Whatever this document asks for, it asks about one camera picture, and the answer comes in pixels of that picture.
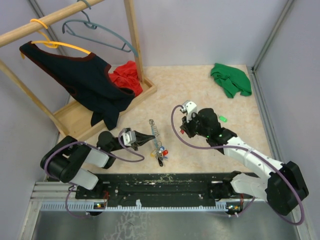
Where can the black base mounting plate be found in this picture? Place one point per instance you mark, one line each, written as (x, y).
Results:
(160, 190)

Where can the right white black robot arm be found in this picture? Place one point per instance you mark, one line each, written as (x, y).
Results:
(280, 184)

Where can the bunch of tagged keys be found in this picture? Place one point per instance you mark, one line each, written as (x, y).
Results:
(158, 155)

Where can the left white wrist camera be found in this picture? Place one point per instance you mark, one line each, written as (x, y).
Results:
(128, 137)

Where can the large keyring with blue handle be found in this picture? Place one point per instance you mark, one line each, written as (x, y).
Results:
(155, 132)

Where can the dark navy tank top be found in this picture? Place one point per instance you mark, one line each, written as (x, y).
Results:
(87, 80)

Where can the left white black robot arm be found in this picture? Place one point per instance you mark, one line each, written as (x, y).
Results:
(64, 162)

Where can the green tagged key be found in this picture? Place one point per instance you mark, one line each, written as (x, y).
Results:
(223, 119)

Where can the red crumpled cloth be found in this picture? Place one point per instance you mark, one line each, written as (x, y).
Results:
(126, 76)

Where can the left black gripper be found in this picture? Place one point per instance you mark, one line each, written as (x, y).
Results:
(142, 138)

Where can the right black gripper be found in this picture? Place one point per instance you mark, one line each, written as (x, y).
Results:
(186, 126)

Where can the green crumpled cloth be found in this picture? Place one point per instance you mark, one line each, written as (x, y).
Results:
(232, 80)

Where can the grey-blue plastic hanger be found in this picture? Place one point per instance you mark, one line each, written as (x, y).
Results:
(87, 29)

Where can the yellow plastic hanger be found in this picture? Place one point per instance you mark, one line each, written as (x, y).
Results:
(52, 44)

